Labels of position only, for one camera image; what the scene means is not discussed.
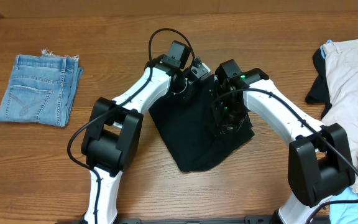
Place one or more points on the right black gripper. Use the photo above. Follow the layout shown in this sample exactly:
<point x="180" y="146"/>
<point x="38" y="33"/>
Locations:
<point x="226" y="123"/>

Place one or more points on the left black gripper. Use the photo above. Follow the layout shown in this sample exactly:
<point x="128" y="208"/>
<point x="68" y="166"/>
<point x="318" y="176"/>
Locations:
<point x="185" y="96"/>

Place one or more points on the black shorts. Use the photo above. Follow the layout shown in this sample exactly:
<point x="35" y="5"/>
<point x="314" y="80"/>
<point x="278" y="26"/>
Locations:
<point x="192" y="134"/>

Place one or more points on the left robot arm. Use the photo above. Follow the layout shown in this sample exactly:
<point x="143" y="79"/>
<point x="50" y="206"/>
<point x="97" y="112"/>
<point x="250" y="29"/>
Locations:
<point x="112" y="138"/>

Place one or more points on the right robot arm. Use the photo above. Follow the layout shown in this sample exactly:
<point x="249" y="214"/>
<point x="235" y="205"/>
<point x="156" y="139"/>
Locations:
<point x="319" y="158"/>

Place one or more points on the black garment under pile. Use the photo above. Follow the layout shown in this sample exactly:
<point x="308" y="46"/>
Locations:
<point x="319" y="92"/>

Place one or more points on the folded blue denim shorts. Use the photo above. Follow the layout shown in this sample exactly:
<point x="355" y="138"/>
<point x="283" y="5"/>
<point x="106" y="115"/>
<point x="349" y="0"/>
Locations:
<point x="41" y="89"/>

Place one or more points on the light blue garment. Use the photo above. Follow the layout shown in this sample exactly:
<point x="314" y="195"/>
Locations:
<point x="350" y="208"/>

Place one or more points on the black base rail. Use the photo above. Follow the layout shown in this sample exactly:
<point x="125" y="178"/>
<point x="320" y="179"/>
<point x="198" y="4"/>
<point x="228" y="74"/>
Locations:
<point x="191" y="221"/>

